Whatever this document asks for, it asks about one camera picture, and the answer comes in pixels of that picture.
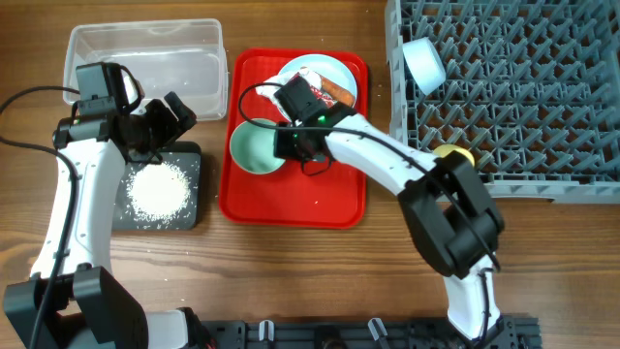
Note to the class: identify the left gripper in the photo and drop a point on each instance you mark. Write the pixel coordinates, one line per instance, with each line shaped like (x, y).
(157, 110)

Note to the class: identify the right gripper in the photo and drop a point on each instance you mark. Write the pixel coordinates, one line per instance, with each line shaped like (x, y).
(281, 148)

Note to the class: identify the mint green bowl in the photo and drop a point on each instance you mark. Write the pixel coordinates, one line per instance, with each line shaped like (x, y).
(252, 146)

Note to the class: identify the red snack wrapper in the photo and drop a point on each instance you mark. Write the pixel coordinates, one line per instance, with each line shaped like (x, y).
(313, 79)

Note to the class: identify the white napkin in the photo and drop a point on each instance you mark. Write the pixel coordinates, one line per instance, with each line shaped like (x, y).
(268, 91)

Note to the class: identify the orange carrot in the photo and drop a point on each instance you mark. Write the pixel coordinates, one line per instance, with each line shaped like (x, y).
(339, 92)

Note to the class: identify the light blue plate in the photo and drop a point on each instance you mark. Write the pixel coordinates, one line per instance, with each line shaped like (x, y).
(327, 66)

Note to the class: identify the yellow plastic cup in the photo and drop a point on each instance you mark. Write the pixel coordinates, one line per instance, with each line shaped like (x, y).
(444, 150)

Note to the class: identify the light blue bowl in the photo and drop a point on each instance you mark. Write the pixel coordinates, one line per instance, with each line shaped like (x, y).
(424, 64)

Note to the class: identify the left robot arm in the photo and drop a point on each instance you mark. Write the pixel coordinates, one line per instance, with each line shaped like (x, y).
(71, 298)

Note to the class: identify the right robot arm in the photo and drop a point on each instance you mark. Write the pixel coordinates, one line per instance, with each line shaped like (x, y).
(453, 221)

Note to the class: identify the black waste tray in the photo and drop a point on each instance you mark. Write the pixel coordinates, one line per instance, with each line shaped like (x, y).
(188, 157)

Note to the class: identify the grey dishwasher rack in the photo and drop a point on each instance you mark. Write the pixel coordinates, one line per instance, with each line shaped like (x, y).
(532, 91)

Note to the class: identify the clear plastic bin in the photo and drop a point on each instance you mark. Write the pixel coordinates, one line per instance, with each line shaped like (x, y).
(186, 56)

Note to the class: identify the red plastic tray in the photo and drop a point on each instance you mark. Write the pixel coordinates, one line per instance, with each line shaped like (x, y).
(334, 199)

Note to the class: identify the white rice pile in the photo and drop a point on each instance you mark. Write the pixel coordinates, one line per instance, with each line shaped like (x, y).
(158, 193)

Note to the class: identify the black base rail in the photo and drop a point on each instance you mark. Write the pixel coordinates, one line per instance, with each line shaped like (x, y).
(510, 332)

